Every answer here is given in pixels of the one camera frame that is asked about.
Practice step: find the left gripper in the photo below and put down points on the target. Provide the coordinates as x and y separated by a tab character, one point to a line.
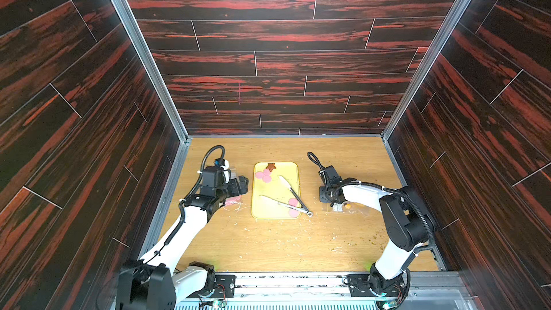
242	186

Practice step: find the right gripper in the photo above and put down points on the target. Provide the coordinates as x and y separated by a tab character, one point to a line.
326	194

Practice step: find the clear resealable bag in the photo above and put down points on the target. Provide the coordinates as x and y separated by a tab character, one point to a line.
235	204
350	208

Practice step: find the metal tongs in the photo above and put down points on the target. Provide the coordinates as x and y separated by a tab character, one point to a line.
287	185

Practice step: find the yellow tray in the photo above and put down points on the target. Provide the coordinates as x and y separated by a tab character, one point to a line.
262	210

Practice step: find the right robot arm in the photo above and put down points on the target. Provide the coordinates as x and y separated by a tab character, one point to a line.
408	223

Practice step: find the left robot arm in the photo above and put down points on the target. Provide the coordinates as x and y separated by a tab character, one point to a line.
152	281

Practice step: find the brown star cookie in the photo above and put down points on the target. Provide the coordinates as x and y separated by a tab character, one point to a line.
271	167

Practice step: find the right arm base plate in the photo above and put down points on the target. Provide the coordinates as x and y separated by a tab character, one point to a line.
368	285

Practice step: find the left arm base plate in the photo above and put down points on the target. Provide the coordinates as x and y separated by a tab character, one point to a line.
219	286

